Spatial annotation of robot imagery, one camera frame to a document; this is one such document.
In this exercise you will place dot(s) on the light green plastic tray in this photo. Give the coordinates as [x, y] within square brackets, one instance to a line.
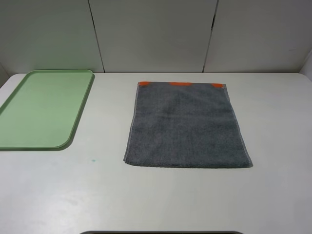
[43, 111]

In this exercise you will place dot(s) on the grey towel with orange pattern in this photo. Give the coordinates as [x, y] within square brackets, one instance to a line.
[185, 125]

